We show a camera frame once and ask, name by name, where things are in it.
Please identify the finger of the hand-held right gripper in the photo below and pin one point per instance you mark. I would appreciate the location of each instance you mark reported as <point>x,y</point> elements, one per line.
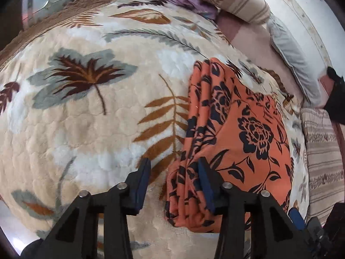
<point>296,218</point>

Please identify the leaf print blanket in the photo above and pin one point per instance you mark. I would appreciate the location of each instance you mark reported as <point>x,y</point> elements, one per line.
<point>94,140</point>

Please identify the purple cloth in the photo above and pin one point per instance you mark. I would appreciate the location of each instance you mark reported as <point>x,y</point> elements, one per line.
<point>194,4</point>

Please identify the grey pillow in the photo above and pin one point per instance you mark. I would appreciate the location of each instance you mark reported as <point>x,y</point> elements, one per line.
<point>293,54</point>

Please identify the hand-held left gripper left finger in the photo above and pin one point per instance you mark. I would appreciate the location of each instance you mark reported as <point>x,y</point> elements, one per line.
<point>140,186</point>

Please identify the black object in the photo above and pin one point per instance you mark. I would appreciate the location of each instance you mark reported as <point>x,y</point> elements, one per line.
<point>337,99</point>

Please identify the striped bolster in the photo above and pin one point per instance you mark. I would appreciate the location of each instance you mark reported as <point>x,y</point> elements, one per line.
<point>237,0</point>

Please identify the orange floral garment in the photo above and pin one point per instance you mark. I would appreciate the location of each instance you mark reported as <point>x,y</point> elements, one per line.
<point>256,129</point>

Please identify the striped pillow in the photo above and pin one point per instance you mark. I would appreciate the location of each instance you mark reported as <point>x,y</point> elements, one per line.
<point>323,153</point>

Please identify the pink bedsheet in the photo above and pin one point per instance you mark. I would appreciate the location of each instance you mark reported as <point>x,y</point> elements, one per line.
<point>253,37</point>

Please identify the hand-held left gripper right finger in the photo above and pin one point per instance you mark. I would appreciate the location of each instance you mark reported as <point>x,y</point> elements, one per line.
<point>207,188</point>

